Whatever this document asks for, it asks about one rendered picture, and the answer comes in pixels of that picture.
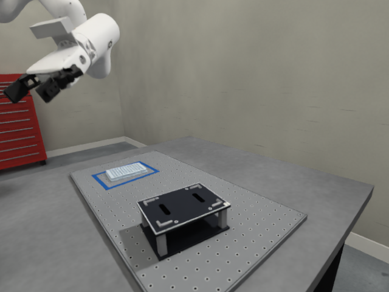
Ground black raised plate nest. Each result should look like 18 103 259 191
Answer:
136 182 231 261

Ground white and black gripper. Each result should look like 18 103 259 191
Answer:
3 40 91 104

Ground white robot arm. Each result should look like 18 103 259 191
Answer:
0 0 120 79

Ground blue tape rectangle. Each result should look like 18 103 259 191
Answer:
91 161 159 190

